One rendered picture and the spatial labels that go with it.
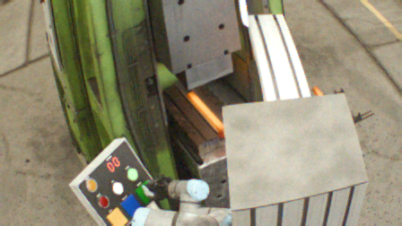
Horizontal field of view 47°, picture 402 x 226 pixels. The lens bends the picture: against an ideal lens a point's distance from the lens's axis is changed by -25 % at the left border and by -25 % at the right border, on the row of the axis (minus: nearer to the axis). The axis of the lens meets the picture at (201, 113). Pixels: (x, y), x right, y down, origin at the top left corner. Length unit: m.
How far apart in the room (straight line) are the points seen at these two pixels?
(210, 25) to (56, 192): 2.08
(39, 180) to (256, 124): 3.17
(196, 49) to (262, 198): 1.44
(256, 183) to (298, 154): 0.09
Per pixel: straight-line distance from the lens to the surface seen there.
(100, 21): 2.17
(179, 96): 2.77
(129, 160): 2.30
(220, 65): 2.35
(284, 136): 0.97
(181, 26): 2.17
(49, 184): 3.99
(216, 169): 2.58
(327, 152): 0.94
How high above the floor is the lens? 2.69
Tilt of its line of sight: 40 degrees down
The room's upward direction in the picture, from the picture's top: 9 degrees counter-clockwise
